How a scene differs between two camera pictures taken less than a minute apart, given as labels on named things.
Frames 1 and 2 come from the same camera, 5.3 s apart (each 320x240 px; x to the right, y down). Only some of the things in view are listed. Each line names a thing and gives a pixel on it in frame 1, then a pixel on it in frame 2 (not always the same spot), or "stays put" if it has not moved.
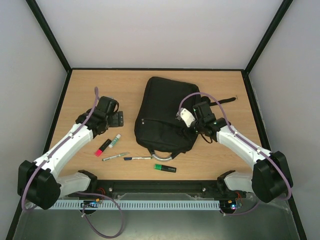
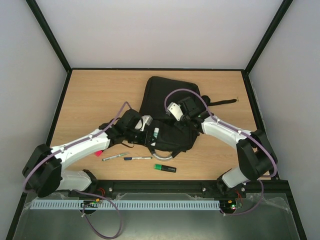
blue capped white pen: x=130 y=158 stays put
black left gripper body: x=118 y=121 to x=135 y=138
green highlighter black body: x=165 y=168 stays put
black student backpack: x=157 y=128 stays put
